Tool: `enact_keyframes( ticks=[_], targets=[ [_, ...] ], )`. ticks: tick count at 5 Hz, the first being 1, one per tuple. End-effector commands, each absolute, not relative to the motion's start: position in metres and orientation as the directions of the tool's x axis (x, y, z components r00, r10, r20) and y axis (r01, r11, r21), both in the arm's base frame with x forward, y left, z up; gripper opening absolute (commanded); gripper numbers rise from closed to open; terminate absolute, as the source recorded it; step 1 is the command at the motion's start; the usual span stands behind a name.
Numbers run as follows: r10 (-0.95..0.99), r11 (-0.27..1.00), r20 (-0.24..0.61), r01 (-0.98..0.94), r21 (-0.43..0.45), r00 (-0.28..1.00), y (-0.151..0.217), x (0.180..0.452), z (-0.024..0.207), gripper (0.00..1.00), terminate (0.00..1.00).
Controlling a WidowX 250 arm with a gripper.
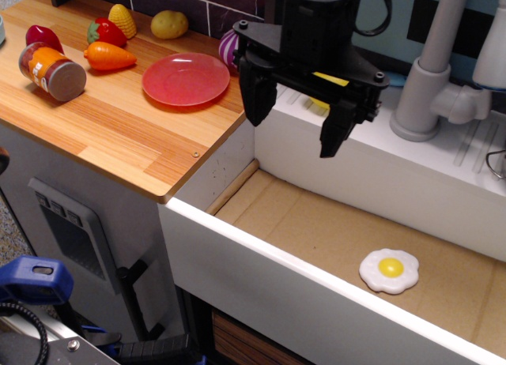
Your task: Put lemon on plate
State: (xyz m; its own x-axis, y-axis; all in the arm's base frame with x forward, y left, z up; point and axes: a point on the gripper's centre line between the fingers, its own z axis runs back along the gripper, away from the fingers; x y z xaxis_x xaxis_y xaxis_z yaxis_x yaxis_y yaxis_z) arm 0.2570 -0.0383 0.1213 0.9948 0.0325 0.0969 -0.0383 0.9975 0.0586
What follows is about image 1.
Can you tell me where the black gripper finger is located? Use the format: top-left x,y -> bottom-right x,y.
320,99 -> 369,158
239,56 -> 277,126

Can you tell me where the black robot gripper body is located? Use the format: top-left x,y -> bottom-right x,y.
233,0 -> 390,100

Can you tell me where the yellow toy lemon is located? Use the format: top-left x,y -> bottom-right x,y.
307,71 -> 350,117

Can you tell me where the red plastic plate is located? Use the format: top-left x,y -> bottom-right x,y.
142,53 -> 230,107

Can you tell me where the purple striped toy onion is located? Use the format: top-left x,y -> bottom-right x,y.
218,29 -> 239,70

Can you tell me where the grey blue toy spatula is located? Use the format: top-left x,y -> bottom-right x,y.
386,72 -> 407,88

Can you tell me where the grey toy faucet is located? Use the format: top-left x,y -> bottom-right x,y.
390,0 -> 492,142

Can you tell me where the yellow toy potato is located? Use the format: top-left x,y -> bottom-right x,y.
150,10 -> 189,40

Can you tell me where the white toy sink unit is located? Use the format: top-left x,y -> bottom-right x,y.
159,87 -> 505,364

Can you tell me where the wooden toy kitchen counter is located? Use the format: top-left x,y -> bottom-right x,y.
1,0 -> 245,203

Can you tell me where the white bottle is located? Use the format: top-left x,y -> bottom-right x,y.
473,0 -> 505,92

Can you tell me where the yellow toy corn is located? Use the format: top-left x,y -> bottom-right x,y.
108,4 -> 137,40

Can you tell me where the orange toy carrot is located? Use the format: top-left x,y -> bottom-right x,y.
83,41 -> 137,70

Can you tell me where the toy fried egg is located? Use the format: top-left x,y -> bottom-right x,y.
359,248 -> 419,295

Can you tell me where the metal whisk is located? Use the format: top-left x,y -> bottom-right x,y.
485,149 -> 505,180

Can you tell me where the red toy strawberry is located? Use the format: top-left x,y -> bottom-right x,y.
87,17 -> 127,47

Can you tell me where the orange labelled toy can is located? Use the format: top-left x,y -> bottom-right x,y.
18,42 -> 87,102

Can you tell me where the dark red toy pepper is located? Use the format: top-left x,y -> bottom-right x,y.
25,24 -> 64,54

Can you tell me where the grey toy oven door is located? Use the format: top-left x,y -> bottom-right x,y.
28,178 -> 119,295

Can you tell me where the blue clamp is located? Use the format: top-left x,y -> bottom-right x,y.
1,255 -> 74,306

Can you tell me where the black oven door handle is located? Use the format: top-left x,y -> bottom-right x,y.
115,259 -> 164,341

